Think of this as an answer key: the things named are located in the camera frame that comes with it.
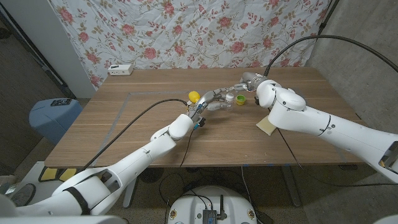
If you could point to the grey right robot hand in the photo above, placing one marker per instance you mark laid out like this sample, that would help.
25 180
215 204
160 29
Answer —
252 81

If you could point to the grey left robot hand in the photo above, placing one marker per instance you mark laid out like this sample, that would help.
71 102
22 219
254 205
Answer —
206 98

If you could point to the clear medicine bottle white cap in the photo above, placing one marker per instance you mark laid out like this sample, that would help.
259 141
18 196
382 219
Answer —
229 98

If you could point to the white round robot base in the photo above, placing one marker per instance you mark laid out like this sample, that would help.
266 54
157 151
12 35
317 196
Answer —
189 205

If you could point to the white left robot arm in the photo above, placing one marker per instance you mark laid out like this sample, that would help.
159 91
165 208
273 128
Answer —
124 161

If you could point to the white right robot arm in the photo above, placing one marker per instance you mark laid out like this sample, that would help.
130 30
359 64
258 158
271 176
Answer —
311 121

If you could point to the yellow toy lemon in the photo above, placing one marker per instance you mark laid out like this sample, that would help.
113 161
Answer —
194 96

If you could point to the small green yellow cup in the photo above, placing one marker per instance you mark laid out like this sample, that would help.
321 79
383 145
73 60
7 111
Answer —
240 99

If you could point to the floral print backdrop cloth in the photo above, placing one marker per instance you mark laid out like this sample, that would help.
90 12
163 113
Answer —
186 31

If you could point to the white power strip box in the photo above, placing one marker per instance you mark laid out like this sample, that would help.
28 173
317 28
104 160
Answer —
120 69

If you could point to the black stand pole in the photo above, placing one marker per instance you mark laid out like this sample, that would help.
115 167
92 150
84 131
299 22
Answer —
326 17

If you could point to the grey table leg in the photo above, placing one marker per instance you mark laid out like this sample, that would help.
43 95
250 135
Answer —
291 186

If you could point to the black antenna module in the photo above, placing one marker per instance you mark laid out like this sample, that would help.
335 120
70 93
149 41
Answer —
209 216

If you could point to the white table leg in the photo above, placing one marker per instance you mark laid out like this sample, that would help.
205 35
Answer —
130 194

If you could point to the black flat device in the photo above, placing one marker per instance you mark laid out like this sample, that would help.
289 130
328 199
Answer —
61 102

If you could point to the blue grey bin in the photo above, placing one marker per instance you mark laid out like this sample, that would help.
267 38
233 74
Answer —
53 121

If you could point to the yellow black floor sticker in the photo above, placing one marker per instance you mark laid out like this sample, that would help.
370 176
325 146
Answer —
57 173

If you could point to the grey white sneaker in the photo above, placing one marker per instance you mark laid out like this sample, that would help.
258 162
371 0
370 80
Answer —
23 194

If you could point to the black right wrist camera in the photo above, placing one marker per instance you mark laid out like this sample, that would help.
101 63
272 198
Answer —
257 100

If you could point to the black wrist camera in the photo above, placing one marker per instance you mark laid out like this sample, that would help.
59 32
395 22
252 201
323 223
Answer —
200 122
257 100

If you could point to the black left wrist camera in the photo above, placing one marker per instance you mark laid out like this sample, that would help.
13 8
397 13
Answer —
200 122

